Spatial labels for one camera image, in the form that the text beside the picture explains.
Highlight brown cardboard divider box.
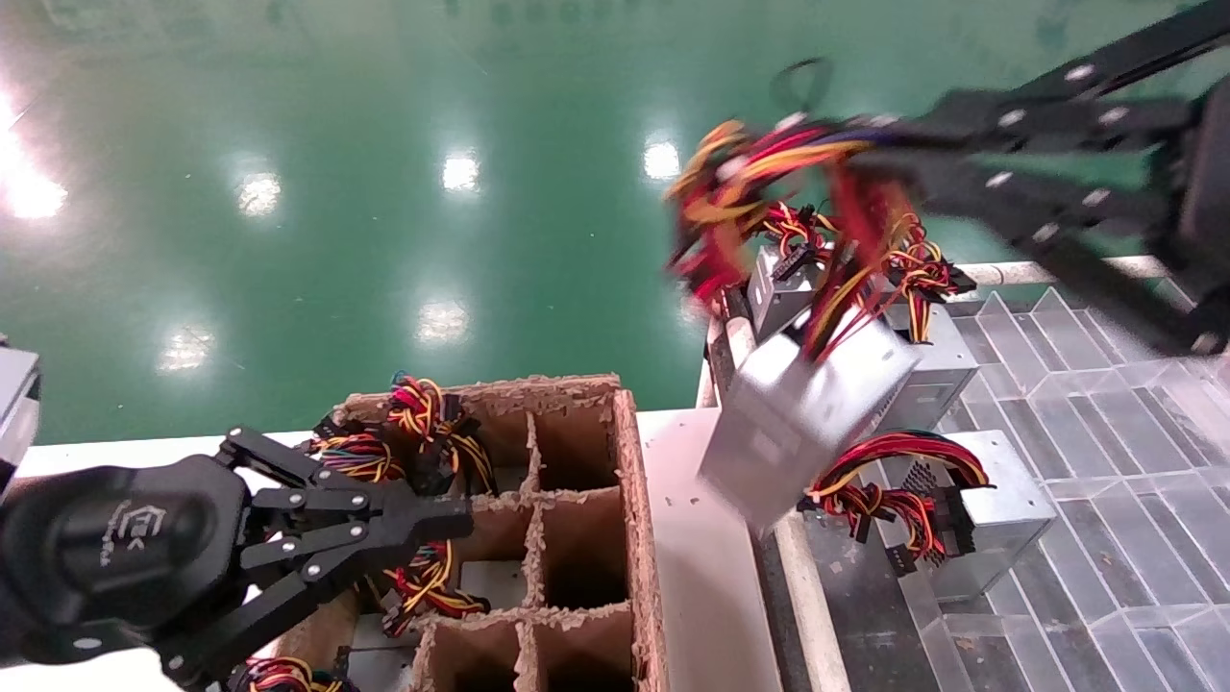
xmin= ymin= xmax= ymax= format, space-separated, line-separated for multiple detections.
xmin=274 ymin=373 xmax=670 ymax=692

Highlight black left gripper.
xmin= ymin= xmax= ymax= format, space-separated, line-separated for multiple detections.
xmin=0 ymin=428 xmax=474 ymax=689

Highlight wire bundles in box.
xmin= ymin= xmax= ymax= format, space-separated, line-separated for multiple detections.
xmin=387 ymin=373 xmax=499 ymax=496

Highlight clear ridged plastic tray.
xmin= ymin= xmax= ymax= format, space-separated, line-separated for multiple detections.
xmin=898 ymin=284 xmax=1230 ymax=692

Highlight long white pipe rail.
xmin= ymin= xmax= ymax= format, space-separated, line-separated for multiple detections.
xmin=723 ymin=315 xmax=845 ymax=692

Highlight short white pipe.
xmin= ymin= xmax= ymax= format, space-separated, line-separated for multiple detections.
xmin=696 ymin=312 xmax=724 ymax=409

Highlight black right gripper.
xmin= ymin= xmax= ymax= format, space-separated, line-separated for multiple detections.
xmin=850 ymin=0 xmax=1230 ymax=358

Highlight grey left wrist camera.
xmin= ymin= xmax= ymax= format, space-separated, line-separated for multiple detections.
xmin=0 ymin=336 xmax=41 ymax=482

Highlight dark grey power supply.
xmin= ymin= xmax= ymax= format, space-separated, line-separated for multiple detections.
xmin=748 ymin=202 xmax=837 ymax=342

